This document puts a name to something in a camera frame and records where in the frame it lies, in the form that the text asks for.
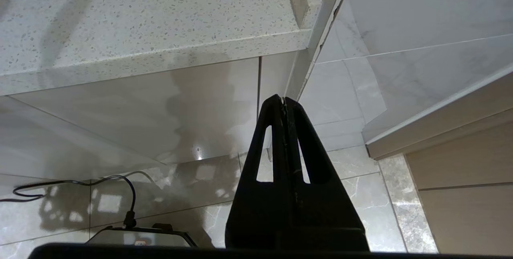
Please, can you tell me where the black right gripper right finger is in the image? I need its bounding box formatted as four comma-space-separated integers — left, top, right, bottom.
285, 98, 369, 251

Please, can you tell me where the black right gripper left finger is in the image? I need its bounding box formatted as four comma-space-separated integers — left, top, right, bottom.
225, 95, 293, 249

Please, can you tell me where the flat grey floor device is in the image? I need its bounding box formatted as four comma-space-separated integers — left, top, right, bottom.
86, 223, 198, 248

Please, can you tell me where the beige wooden cabinet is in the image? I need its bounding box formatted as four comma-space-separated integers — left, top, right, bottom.
363, 65, 513, 259

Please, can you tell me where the white glossy cabinet front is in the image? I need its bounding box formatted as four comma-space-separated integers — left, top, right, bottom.
0, 53, 310, 181

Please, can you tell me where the thin black floor cable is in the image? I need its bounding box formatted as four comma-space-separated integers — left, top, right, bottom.
0, 175, 137, 229

